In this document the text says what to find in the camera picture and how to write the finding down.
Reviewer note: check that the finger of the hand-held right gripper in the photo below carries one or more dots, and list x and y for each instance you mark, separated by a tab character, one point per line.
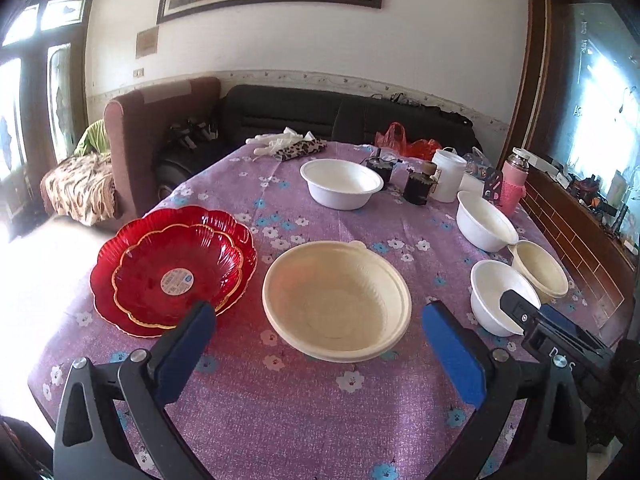
562	319
520	310

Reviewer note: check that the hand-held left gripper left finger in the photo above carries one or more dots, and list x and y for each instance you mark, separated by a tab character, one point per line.
185	345

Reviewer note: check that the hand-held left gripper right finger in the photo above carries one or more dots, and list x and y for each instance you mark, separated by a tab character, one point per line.
452	355

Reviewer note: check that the small white bowl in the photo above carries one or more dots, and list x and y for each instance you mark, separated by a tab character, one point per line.
487	290

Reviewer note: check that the wide white bowl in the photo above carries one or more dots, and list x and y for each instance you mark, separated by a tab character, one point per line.
340	180

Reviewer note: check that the person's right hand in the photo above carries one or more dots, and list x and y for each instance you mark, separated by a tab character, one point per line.
629	372

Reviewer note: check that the small cream bowl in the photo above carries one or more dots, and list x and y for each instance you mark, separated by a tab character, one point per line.
540	267

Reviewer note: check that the small red flower-shaped plate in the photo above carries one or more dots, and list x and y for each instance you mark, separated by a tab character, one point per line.
150	270

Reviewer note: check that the deep white bowl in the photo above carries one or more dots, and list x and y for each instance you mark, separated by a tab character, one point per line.
482	220

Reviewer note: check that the pink thermos flask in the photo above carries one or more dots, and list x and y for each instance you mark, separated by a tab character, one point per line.
512	190

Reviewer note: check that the large cream bowl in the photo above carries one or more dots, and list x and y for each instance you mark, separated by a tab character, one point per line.
335	305

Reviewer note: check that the large red flower-shaped plate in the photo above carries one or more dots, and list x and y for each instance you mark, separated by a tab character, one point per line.
200	216

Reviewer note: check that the purple floral tablecloth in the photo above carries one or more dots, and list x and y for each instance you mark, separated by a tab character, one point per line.
300	410

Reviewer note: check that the white plastic jar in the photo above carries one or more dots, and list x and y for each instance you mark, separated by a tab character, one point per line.
450	175

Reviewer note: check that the clear plastic bag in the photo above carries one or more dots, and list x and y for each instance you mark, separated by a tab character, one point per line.
477	161

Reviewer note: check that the motor with brown cap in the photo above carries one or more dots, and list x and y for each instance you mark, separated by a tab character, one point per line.
419	187

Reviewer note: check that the brown patterned blanket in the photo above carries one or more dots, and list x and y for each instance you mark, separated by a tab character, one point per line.
75	185

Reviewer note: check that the red plastic bag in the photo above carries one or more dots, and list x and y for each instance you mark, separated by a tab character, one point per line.
395	140

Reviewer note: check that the white gloves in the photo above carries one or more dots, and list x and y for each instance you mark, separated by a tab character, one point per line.
272	141

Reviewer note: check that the brown armchair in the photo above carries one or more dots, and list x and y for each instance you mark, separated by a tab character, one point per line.
145	125

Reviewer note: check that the green cloth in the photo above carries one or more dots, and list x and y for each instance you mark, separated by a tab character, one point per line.
95	137

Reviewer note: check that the leopard print pouch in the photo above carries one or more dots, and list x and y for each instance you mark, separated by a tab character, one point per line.
300	149

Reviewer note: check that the black sofa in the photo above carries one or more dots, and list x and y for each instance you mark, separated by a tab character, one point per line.
280	110

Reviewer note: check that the wooden glass door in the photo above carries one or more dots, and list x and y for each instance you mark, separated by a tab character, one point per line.
32	110

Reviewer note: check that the dark triangular bracket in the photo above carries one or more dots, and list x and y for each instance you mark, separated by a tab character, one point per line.
492	185

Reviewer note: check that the wall light switch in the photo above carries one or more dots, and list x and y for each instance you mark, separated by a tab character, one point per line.
138	73

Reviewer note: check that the small wall plaque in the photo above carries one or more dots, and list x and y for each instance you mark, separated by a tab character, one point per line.
147	42

